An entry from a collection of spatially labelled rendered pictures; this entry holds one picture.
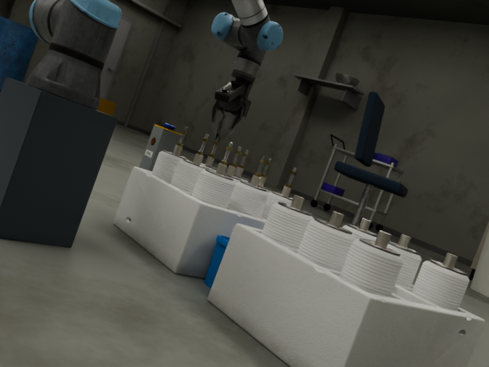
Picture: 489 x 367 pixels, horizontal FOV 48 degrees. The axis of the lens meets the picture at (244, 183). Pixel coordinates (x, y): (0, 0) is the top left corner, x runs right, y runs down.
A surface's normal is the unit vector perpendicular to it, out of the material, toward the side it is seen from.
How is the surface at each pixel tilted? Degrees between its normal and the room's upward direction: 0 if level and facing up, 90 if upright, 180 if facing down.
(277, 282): 90
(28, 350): 0
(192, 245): 90
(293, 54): 90
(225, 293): 90
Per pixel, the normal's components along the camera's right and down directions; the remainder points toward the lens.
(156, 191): -0.75, -0.25
